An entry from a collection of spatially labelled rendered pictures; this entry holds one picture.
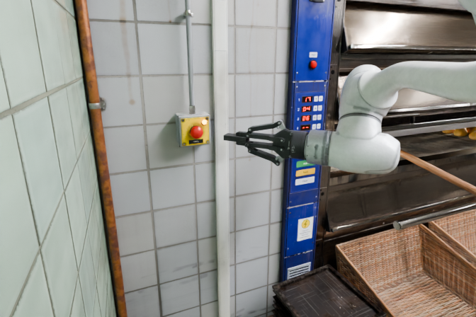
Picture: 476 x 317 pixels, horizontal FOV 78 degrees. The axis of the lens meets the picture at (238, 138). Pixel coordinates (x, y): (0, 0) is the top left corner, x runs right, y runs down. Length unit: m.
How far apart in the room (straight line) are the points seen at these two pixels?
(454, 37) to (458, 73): 1.16
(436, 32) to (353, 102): 0.91
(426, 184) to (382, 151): 1.13
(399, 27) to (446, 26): 0.29
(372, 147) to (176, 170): 0.63
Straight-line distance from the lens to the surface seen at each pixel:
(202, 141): 0.94
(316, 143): 0.74
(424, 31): 1.56
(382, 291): 1.75
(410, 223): 1.13
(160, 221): 1.10
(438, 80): 0.58
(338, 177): 1.37
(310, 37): 1.12
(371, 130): 0.75
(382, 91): 0.75
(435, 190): 1.90
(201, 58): 0.98
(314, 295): 1.27
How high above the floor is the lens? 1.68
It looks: 15 degrees down
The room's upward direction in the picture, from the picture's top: straight up
